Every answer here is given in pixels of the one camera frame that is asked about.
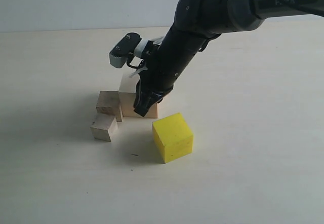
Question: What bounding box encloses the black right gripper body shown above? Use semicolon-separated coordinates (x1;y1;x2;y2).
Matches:
136;24;203;97

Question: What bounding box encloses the large pale wooden cube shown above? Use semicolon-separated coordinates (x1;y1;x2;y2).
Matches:
118;71;168;119

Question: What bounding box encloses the yellow cube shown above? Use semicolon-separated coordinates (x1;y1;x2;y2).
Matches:
152;113;194;164

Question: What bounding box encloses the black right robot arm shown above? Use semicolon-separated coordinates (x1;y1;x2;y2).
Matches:
134;0;323;116

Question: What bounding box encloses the medium wooden cube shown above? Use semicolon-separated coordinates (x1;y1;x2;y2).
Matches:
96;91;123;122

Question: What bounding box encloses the small wooden cube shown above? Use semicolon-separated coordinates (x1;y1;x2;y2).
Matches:
90;113;118;142

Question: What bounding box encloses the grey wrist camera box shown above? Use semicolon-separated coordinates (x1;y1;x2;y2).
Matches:
109;32;150;69

